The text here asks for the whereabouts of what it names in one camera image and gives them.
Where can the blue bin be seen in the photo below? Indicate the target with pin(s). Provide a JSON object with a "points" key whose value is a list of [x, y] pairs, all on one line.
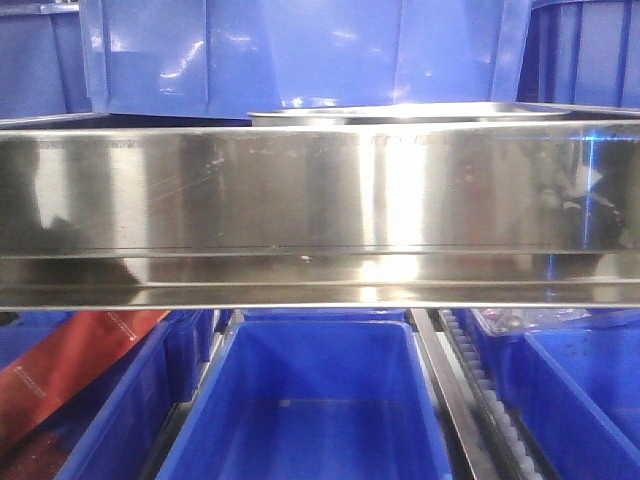
{"points": [[42, 67], [225, 59], [107, 429], [312, 400], [575, 388], [582, 52]]}

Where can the blue bin upper right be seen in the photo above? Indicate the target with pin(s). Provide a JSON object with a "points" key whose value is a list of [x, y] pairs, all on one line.
{"points": [[582, 52]]}

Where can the red packaging bag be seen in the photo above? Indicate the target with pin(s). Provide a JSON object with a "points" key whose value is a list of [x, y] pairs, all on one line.
{"points": [[48, 375]]}

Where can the blue bin upper centre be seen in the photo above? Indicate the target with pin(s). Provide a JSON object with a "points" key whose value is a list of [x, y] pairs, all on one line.
{"points": [[225, 59]]}

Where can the clear plastic bag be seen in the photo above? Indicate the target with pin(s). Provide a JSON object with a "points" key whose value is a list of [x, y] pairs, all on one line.
{"points": [[504, 321]]}

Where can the blue bin upper left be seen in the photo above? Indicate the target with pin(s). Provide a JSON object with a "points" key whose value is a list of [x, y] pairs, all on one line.
{"points": [[42, 67]]}

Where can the steel divider rail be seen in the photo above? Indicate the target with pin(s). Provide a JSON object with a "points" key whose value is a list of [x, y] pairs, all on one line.
{"points": [[468, 451]]}

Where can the blue bin lower left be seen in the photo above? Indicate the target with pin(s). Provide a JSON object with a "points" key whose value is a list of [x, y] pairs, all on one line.
{"points": [[107, 429]]}

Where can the blue bin lower right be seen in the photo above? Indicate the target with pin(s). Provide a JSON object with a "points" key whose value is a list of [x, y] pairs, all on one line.
{"points": [[575, 388]]}

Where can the blue bin lower centre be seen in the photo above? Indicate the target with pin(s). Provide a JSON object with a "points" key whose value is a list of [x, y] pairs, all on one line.
{"points": [[312, 400]]}

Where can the white roller track rail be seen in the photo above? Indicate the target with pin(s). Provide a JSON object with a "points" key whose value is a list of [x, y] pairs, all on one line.
{"points": [[496, 424]]}

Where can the stainless steel shelf front rail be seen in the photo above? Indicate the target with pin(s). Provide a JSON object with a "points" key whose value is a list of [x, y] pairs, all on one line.
{"points": [[453, 214]]}

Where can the silver metal tray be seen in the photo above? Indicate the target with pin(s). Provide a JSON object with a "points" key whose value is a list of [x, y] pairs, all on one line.
{"points": [[408, 113]]}

